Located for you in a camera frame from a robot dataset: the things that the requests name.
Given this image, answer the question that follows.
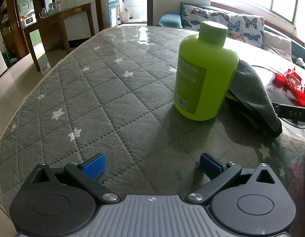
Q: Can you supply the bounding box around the dark wooden shelf unit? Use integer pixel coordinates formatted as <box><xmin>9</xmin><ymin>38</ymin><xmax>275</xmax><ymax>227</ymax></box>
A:
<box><xmin>0</xmin><ymin>0</ymin><xmax>55</xmax><ymax>67</ymax></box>

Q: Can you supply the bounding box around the grey microfibre cloth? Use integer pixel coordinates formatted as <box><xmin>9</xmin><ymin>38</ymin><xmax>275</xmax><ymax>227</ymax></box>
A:
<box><xmin>225</xmin><ymin>59</ymin><xmax>283</xmax><ymax>138</ymax></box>

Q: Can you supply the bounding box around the dark wooden desk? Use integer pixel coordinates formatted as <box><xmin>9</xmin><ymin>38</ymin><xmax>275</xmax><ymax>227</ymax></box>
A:
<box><xmin>22</xmin><ymin>3</ymin><xmax>96</xmax><ymax>72</ymax></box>

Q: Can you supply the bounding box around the white pillow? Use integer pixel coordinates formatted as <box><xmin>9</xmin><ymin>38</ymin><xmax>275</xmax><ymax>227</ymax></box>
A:
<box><xmin>262</xmin><ymin>31</ymin><xmax>295</xmax><ymax>60</ymax></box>

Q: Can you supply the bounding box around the butterfly print pillow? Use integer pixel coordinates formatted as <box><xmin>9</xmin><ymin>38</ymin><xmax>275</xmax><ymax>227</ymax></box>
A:
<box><xmin>180</xmin><ymin>2</ymin><xmax>265</xmax><ymax>48</ymax></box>

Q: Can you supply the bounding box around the white microwave oven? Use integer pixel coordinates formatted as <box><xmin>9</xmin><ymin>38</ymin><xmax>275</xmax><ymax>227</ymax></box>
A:
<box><xmin>20</xmin><ymin>15</ymin><xmax>36</xmax><ymax>27</ymax></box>

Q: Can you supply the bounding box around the dark wooden door frame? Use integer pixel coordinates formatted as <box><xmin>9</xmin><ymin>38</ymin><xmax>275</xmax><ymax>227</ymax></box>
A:
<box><xmin>94</xmin><ymin>0</ymin><xmax>154</xmax><ymax>31</ymax></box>

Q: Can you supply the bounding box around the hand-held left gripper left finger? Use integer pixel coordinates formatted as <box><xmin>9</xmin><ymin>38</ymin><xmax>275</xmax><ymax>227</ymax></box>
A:
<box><xmin>31</xmin><ymin>153</ymin><xmax>119</xmax><ymax>204</ymax></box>

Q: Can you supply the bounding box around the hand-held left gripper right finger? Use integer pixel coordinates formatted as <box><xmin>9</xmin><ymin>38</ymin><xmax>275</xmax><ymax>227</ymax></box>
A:
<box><xmin>186</xmin><ymin>153</ymin><xmax>279</xmax><ymax>205</ymax></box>

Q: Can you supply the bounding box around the lime green plastic bottle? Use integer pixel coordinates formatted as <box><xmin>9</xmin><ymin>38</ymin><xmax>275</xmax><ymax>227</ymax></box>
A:
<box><xmin>174</xmin><ymin>20</ymin><xmax>239</xmax><ymax>121</ymax></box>

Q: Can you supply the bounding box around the blue folded blanket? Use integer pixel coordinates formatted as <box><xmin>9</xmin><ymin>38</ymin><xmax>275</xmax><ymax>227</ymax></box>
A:
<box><xmin>157</xmin><ymin>12</ymin><xmax>182</xmax><ymax>28</ymax></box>

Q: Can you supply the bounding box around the black round glass hotplate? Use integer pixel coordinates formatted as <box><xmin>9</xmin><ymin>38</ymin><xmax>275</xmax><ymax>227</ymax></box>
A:
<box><xmin>251</xmin><ymin>65</ymin><xmax>305</xmax><ymax>129</ymax></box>

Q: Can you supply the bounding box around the blue cabinet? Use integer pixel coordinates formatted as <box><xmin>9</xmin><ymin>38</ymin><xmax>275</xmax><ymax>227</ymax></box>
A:
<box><xmin>108</xmin><ymin>0</ymin><xmax>120</xmax><ymax>27</ymax></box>

